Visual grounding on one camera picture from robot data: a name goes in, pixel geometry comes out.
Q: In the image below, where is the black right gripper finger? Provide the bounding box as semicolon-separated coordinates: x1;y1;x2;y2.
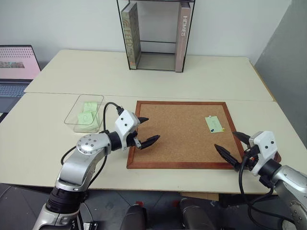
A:
232;131;251;146
213;143;241;173

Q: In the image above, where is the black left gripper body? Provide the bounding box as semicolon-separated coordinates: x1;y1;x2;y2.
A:
125;130;142;149

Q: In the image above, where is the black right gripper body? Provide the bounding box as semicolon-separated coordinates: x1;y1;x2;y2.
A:
239;144;261;172

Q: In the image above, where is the wood framed cork board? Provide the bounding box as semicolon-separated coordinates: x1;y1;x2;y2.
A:
126;101;282;170

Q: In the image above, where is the green paper note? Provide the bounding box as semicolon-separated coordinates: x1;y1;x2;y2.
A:
205;115;225;133

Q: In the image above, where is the green sticky note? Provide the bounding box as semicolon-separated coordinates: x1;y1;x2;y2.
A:
83;102;98;113
77;110;94;125
75;112;101;132

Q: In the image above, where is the clear plastic tray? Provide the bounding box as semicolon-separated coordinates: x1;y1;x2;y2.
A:
63;94;105;133

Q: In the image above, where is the dark rounded shape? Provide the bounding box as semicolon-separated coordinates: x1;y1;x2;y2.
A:
119;203;147;230
178;197;218;230

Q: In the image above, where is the olive FEED book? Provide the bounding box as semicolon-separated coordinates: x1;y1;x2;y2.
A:
120;2;141;69

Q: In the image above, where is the pink HOMES book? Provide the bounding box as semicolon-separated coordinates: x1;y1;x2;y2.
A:
175;2;192;72

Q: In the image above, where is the open laptop pink screen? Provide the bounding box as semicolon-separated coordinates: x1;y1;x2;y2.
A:
0;44;42;114

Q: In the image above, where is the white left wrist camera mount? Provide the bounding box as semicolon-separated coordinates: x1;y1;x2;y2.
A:
114;109;141;151

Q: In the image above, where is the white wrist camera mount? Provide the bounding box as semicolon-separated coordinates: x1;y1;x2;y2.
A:
114;109;141;151
248;130;280;176

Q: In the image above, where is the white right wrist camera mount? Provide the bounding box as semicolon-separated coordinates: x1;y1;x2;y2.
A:
248;130;280;176

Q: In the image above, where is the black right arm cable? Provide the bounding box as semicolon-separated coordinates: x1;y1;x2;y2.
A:
238;149;290;222

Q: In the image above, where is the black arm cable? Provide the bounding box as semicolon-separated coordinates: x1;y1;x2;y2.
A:
60;102;124;190
238;149;290;222

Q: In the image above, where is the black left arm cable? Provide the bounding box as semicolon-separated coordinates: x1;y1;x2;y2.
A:
60;102;124;190

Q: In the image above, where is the black wire frame shelf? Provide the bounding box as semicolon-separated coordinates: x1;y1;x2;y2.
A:
116;0;196;73

